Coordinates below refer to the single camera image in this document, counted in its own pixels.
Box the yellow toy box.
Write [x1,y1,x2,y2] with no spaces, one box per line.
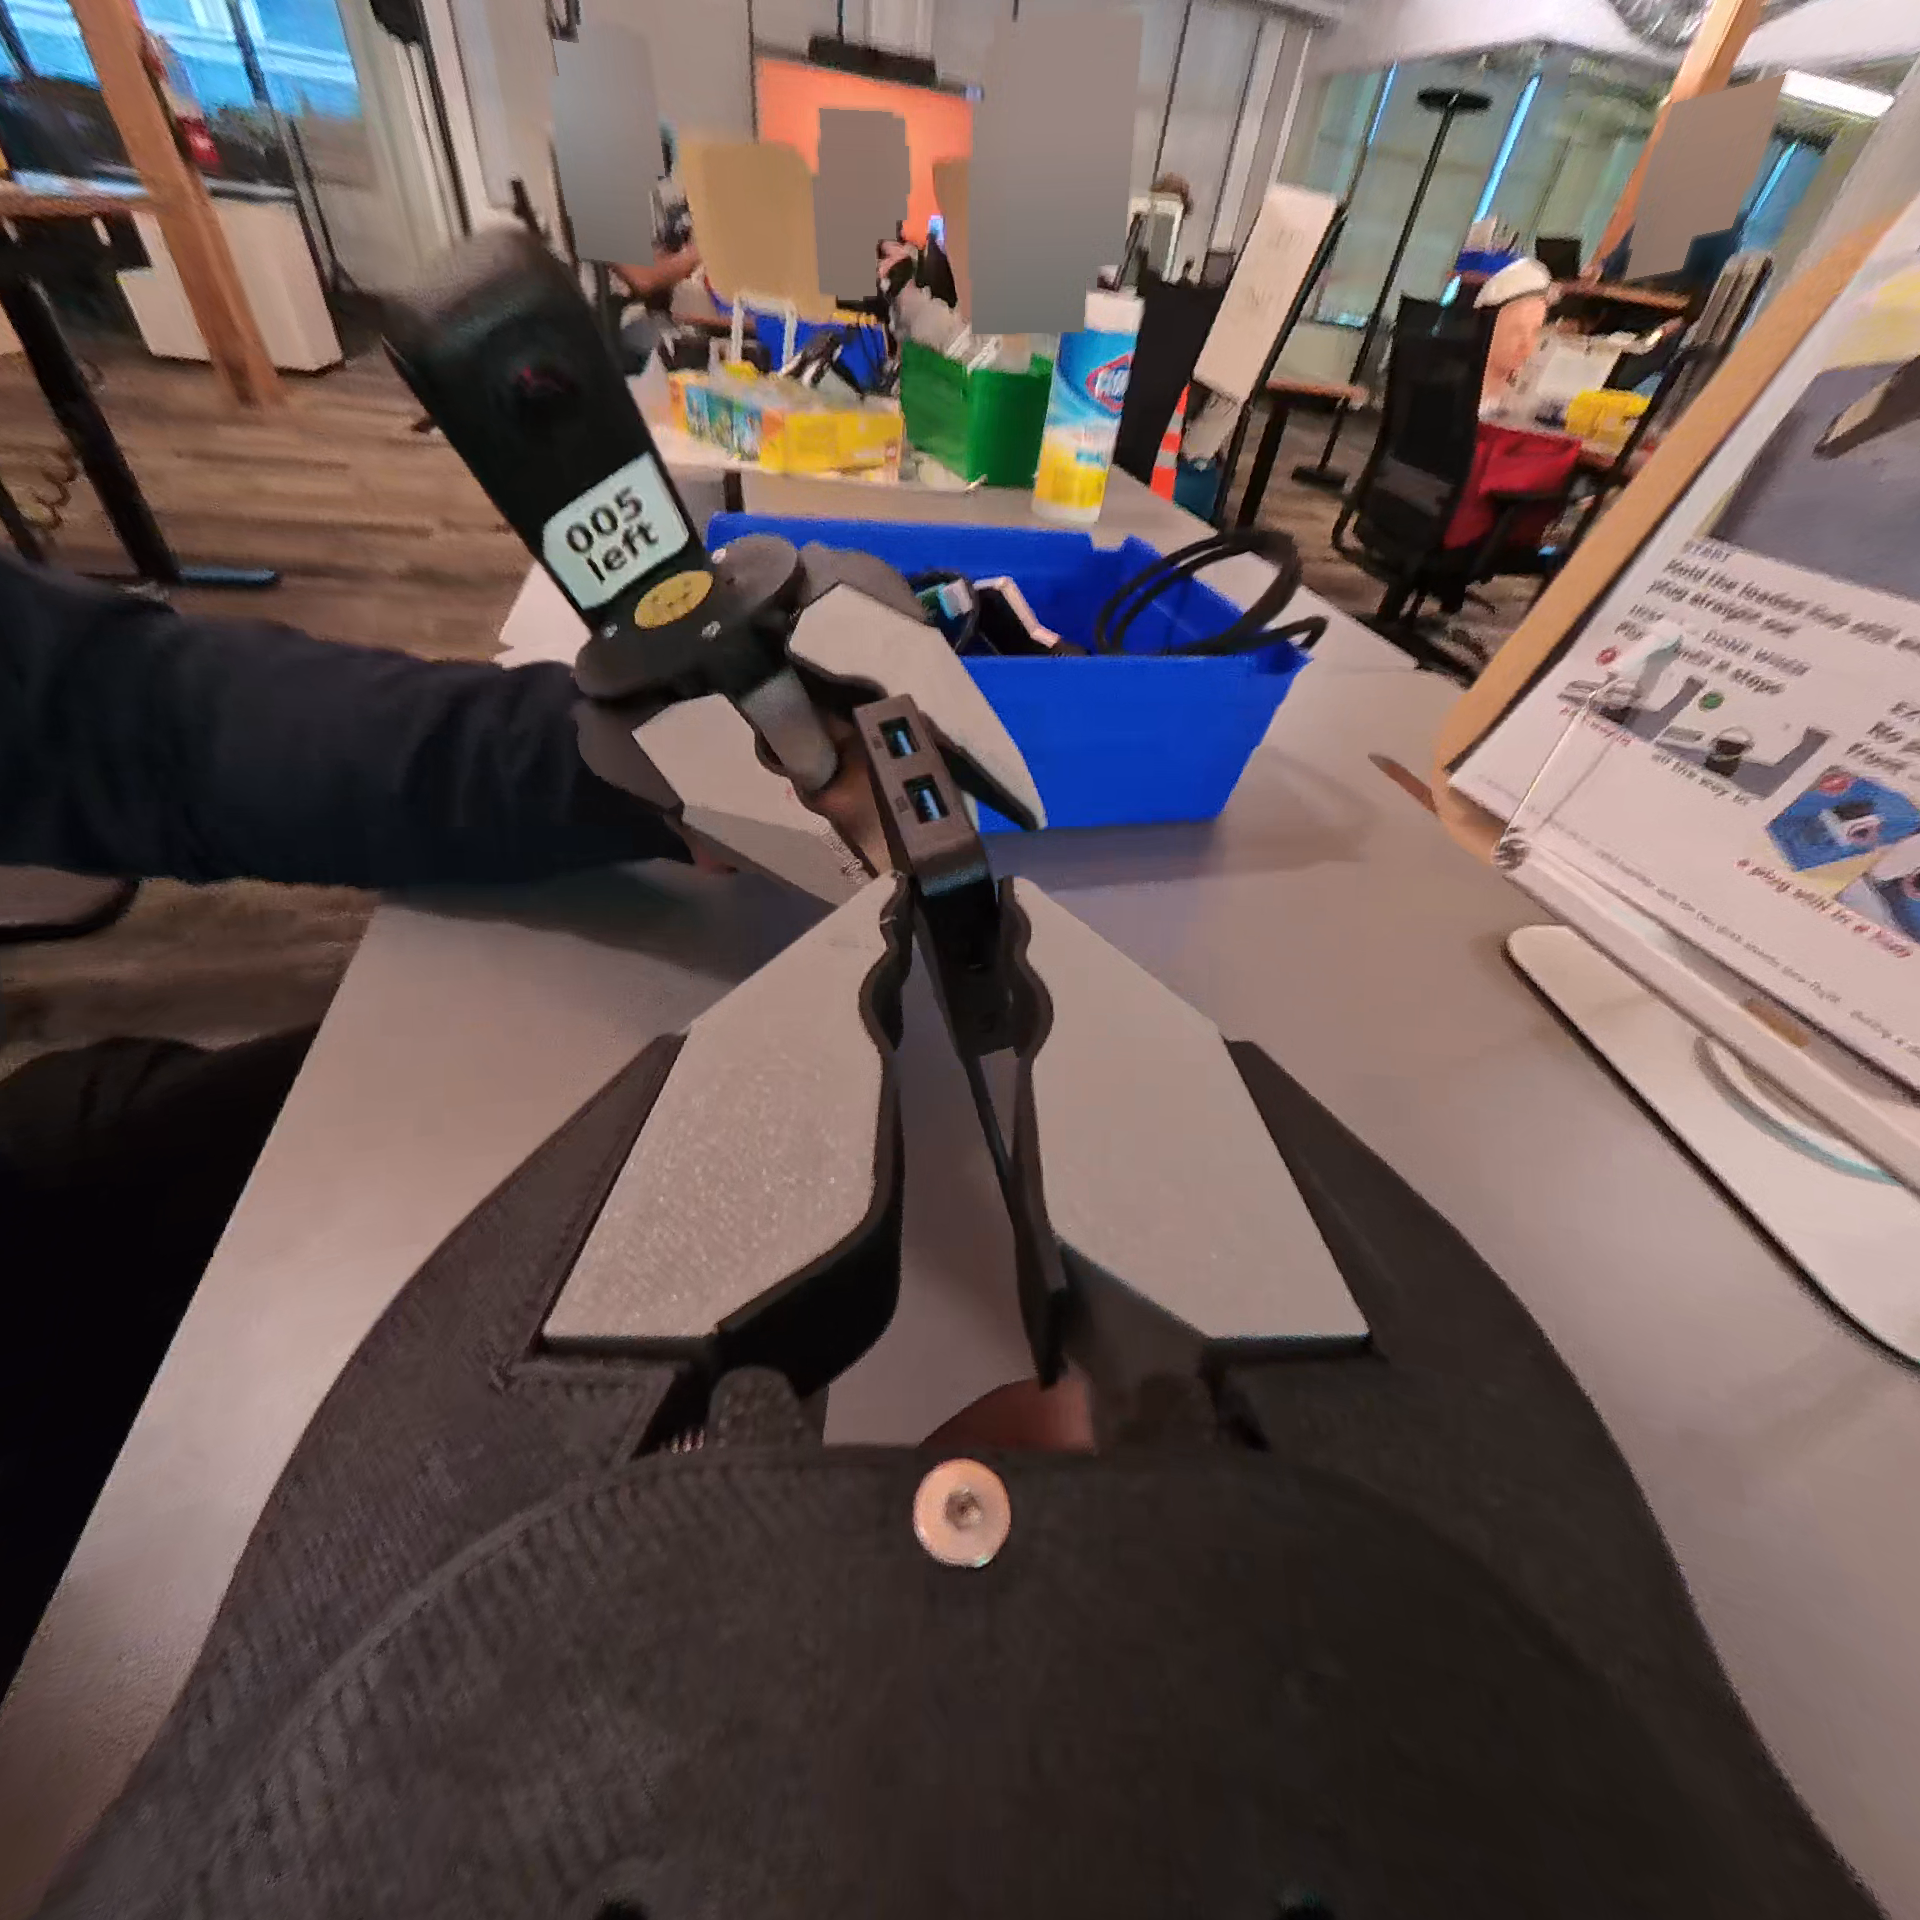
[668,367,905,480]

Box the orange wall screen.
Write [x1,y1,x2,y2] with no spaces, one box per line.
[754,57,977,182]

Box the blue bag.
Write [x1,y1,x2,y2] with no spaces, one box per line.
[721,292,904,400]

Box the white wipes canister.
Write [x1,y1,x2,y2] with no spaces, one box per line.
[1032,292,1150,528]

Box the blue plastic bin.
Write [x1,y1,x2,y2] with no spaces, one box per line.
[705,512,1311,832]

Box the black usb hub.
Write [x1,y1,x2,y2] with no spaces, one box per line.
[850,692,1010,1057]

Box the wooden post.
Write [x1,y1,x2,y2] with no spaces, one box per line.
[66,0,289,407]

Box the white tablet stand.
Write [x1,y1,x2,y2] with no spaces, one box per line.
[1504,839,1920,1367]

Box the white cabinet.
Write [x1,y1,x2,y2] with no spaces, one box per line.
[113,193,348,377]

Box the white sign board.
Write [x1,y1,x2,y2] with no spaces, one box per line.
[1192,182,1344,404]

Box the black desk leg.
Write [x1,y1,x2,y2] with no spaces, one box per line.
[0,224,280,595]

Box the red bag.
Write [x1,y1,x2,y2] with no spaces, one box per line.
[1442,423,1584,553]

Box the person's left hand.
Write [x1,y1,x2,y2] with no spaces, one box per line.
[802,772,889,886]

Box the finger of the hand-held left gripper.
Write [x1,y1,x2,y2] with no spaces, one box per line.
[631,697,881,905]
[747,582,1049,833]

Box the printed instruction sheet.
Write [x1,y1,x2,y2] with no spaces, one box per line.
[1448,193,1920,1096]

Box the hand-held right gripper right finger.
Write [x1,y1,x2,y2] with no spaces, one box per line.
[996,873,1374,1390]

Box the black floor lamp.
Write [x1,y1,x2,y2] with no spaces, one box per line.
[1336,87,1495,377]

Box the black office chair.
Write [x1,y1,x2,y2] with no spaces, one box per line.
[1334,292,1594,633]

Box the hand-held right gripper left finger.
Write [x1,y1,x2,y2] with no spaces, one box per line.
[539,873,911,1390]

